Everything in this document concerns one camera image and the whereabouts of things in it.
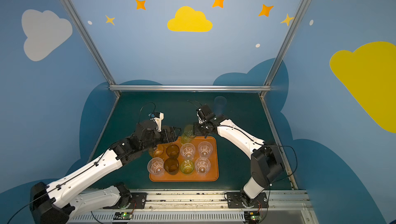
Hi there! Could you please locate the right green circuit board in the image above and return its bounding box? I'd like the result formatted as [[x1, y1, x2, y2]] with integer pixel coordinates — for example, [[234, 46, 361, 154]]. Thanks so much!
[[243, 212, 263, 224]]

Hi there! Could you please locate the short yellow plastic glass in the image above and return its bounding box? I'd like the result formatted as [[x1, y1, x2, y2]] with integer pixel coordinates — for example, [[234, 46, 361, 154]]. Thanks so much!
[[148, 144, 165, 158]]

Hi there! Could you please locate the left aluminium frame post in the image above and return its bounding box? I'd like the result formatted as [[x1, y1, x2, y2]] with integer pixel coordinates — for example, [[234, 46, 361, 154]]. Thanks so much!
[[60, 0, 116, 86]]

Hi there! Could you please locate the right aluminium frame post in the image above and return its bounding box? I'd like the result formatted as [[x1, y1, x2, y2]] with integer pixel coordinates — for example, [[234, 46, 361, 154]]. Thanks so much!
[[260, 0, 312, 100]]

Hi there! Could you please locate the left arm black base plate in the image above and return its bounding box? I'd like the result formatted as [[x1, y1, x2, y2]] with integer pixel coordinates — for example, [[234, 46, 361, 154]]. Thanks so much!
[[103, 192, 147, 210]]

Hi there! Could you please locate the brown textured glass front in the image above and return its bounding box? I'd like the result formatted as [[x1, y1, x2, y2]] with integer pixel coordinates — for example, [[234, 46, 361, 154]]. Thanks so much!
[[164, 158, 179, 175]]

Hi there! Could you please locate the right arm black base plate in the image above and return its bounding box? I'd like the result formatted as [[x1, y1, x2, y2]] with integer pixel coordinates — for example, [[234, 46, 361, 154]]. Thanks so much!
[[225, 192, 268, 209]]

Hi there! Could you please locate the clear ribbed glass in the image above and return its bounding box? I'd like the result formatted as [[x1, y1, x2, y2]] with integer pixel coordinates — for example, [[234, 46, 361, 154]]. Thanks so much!
[[194, 157, 211, 175], [180, 143, 196, 161], [198, 141, 213, 158]]

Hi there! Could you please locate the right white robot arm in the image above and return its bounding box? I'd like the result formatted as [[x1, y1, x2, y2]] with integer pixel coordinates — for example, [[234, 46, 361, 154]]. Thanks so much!
[[193, 104, 285, 201]]

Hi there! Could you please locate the aluminium frame post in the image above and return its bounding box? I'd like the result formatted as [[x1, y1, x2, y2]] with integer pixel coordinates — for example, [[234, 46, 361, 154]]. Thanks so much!
[[260, 0, 312, 100], [60, 0, 116, 86]]

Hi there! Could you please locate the horizontal aluminium back rail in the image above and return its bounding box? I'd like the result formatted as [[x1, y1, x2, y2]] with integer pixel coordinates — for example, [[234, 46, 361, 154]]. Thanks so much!
[[109, 84, 271, 92]]

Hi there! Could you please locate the orange plastic tray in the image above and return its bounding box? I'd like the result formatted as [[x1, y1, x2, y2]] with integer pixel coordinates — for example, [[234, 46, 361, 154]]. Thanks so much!
[[150, 136, 219, 182]]

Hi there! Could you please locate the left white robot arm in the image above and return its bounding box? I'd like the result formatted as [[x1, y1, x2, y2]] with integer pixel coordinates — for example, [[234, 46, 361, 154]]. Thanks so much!
[[29, 120, 181, 224]]

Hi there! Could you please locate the short green glass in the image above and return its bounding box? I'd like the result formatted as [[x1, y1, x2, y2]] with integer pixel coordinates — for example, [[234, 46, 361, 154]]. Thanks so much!
[[179, 160, 194, 175]]

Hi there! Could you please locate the dark brown textured glass back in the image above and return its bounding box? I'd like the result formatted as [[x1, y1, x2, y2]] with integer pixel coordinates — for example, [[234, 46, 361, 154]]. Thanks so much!
[[166, 144, 180, 159]]

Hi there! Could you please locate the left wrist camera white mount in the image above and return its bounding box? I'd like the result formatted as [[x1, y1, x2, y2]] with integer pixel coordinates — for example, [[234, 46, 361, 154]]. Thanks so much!
[[150, 111, 164, 132]]

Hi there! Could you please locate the green circuit board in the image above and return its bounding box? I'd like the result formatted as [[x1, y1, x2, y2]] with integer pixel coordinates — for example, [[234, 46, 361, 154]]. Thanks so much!
[[243, 212, 263, 224], [113, 212, 134, 220]]

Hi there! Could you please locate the clear faceted plastic glass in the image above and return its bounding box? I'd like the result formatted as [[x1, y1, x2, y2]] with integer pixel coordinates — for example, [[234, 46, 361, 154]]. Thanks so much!
[[147, 158, 165, 176]]

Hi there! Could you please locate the tall green glass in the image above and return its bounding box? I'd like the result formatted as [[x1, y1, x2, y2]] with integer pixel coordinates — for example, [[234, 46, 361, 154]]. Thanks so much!
[[180, 125, 196, 145]]

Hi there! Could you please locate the left green circuit board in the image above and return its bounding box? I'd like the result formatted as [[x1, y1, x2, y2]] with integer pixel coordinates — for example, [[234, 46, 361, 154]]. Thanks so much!
[[113, 212, 134, 220]]

